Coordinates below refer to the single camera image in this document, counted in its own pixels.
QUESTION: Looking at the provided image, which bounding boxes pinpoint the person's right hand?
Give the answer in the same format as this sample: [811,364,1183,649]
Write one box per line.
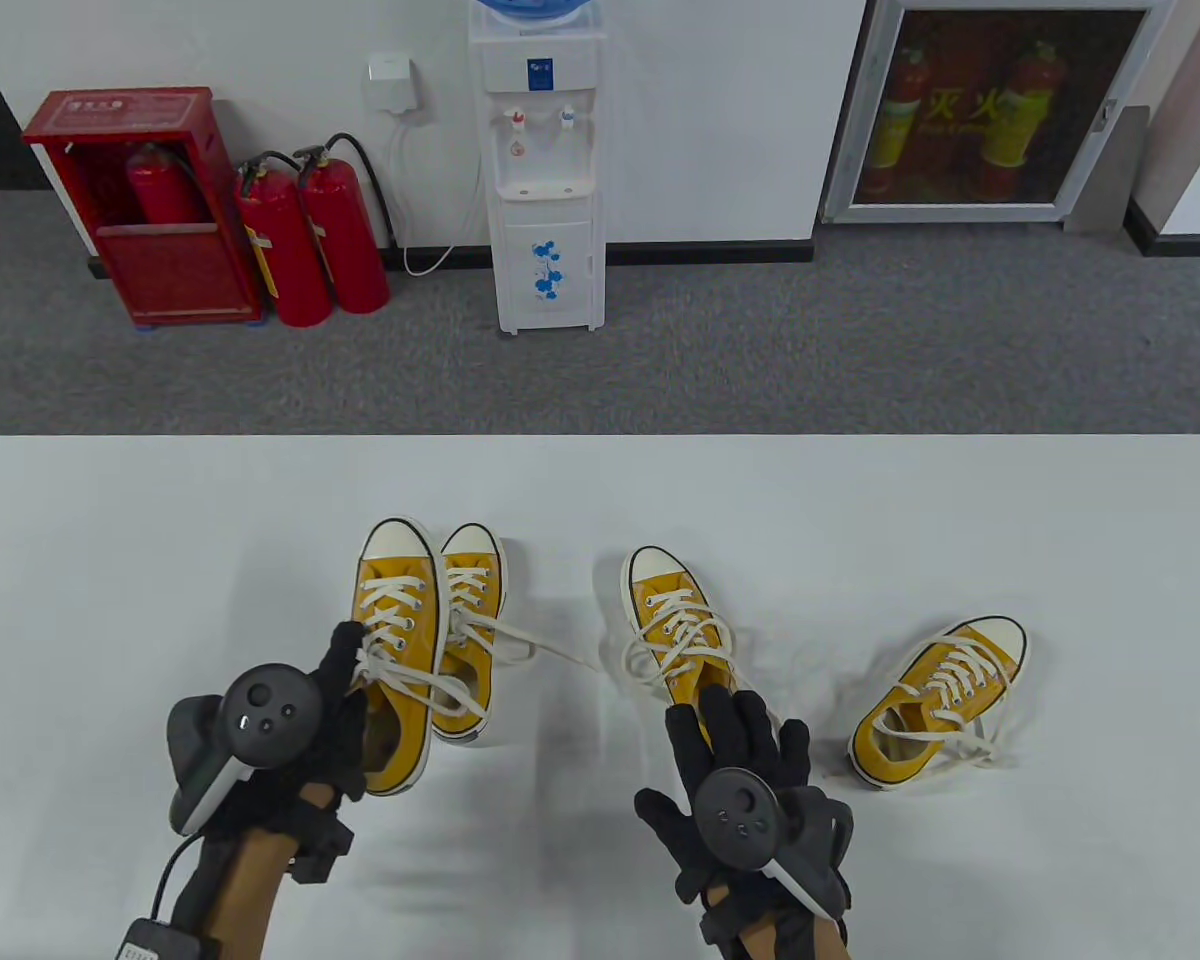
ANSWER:
[635,688,813,907]

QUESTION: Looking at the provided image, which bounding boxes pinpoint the person's left hand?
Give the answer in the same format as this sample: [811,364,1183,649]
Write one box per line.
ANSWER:
[200,620,371,843]

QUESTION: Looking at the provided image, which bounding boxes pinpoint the person's right forearm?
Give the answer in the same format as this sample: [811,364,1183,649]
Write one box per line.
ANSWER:
[725,895,851,960]

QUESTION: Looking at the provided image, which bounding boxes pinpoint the person's left forearm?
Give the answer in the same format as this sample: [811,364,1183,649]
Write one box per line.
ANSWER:
[168,790,306,960]

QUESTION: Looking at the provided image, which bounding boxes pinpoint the dark grey hand controller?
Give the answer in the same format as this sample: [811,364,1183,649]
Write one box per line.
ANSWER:
[695,768,854,919]
[167,665,324,836]

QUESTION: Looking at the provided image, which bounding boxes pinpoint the black battery pack white label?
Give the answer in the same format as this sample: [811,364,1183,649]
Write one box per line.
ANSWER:
[118,918,223,960]

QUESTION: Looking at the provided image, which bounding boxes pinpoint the red extinguisher cabinet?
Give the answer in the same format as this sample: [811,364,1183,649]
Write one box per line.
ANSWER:
[22,87,266,329]

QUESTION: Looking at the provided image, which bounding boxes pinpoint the silver framed glass cabinet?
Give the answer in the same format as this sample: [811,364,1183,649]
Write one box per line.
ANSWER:
[820,0,1176,226]

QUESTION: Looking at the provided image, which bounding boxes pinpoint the white water dispenser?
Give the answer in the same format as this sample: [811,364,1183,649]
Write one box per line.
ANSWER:
[468,10,608,336]

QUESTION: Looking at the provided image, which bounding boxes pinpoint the red yellow fire extinguisher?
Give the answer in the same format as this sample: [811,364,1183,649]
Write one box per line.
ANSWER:
[980,40,1061,196]
[865,45,931,196]

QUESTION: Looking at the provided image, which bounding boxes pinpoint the blue water bottle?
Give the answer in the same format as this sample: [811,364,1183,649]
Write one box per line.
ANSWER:
[472,0,593,31]

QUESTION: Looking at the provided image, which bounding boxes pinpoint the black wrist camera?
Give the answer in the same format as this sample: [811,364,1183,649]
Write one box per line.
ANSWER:
[700,885,763,948]
[288,815,354,885]

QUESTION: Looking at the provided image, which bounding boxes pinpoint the black glove cable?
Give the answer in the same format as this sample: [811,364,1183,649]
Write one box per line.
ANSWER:
[150,835,199,921]

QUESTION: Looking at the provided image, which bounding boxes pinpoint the white power cable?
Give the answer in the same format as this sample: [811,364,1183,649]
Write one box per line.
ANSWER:
[388,110,486,277]

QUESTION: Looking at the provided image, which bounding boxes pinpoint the white wall box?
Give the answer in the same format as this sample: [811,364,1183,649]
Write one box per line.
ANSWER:
[366,55,423,119]

